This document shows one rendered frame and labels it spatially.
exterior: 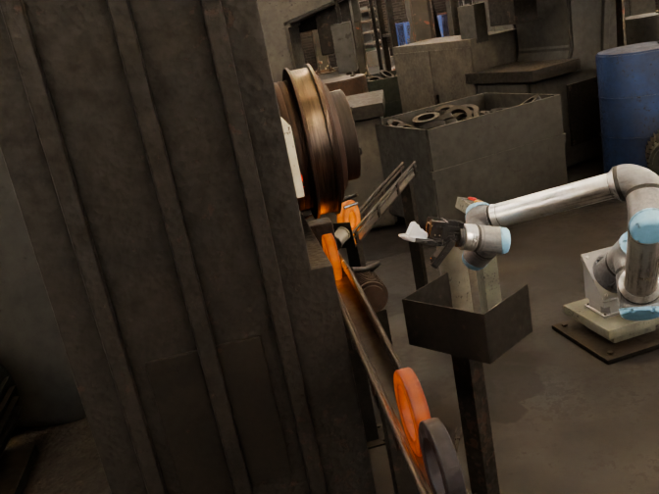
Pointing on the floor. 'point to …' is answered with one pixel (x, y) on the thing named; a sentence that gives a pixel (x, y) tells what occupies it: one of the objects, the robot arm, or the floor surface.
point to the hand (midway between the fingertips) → (402, 237)
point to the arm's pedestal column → (637, 341)
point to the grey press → (550, 59)
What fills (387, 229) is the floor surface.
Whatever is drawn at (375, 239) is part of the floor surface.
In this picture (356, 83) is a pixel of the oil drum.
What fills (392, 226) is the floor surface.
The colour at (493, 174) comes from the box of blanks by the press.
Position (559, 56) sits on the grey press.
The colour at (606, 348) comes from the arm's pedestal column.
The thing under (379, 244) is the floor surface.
